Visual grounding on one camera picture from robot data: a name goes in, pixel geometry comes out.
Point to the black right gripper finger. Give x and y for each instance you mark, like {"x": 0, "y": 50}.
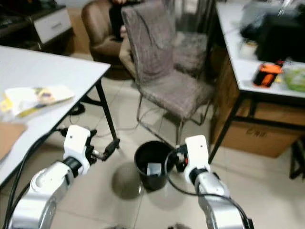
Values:
{"x": 173, "y": 154}
{"x": 177, "y": 166}

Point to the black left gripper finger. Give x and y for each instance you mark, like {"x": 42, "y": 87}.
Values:
{"x": 114, "y": 150}
{"x": 109, "y": 146}

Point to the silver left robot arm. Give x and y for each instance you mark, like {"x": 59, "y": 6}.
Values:
{"x": 43, "y": 191}

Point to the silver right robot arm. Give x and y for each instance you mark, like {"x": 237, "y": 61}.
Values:
{"x": 219, "y": 205}

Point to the grey scrap of trash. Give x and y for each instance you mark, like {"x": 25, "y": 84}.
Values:
{"x": 154, "y": 169}

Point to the black plastic rubbish bin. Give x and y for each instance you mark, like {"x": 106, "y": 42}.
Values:
{"x": 143, "y": 162}

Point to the black metal table leg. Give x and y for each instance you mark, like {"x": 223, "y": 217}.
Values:
{"x": 106, "y": 110}

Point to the yellow white snack package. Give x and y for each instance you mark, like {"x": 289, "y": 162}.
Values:
{"x": 35, "y": 99}

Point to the brown cardboard box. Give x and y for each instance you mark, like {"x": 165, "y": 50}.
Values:
{"x": 257, "y": 138}

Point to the brown cardboard sheet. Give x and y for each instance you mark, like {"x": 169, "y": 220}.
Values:
{"x": 10, "y": 138}

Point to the brown patterned fabric chair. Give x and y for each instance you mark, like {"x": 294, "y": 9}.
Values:
{"x": 157, "y": 62}
{"x": 193, "y": 45}

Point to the brown leather armchair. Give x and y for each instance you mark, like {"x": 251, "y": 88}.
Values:
{"x": 95, "y": 31}

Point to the black metal furniture leg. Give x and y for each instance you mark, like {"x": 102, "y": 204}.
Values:
{"x": 298, "y": 160}

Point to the orange black device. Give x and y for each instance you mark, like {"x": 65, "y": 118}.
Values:
{"x": 267, "y": 75}

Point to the seated person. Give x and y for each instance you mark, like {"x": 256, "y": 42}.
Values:
{"x": 116, "y": 21}

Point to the green packet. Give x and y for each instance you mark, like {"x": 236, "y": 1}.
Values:
{"x": 294, "y": 78}

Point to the black bag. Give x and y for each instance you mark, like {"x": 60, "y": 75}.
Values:
{"x": 279, "y": 36}

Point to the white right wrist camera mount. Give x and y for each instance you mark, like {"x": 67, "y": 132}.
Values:
{"x": 198, "y": 152}

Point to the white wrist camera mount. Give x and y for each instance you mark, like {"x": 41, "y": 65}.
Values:
{"x": 198, "y": 152}
{"x": 76, "y": 142}

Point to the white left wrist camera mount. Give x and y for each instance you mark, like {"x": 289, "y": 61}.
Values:
{"x": 76, "y": 142}

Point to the black metal table frame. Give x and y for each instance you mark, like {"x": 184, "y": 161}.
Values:
{"x": 224, "y": 126}

